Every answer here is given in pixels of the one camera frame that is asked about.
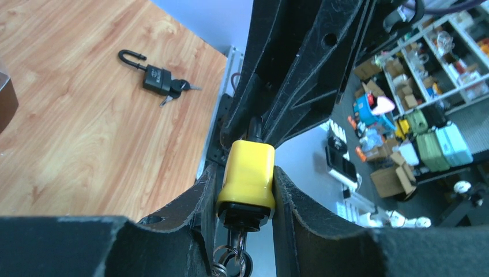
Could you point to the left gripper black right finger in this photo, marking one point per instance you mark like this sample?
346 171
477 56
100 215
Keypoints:
310 240

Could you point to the yellow padlock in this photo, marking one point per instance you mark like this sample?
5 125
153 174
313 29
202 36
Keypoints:
246 200

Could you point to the black padlock with keys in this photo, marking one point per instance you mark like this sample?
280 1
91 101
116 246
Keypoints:
158 80

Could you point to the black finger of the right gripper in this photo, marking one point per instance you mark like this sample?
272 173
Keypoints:
277 30
308 75

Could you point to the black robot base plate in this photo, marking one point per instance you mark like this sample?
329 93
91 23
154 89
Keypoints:
219 145

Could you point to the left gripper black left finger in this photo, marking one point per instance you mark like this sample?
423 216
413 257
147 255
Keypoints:
176 240

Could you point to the brown wooden metronome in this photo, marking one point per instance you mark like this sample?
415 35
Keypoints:
9 101

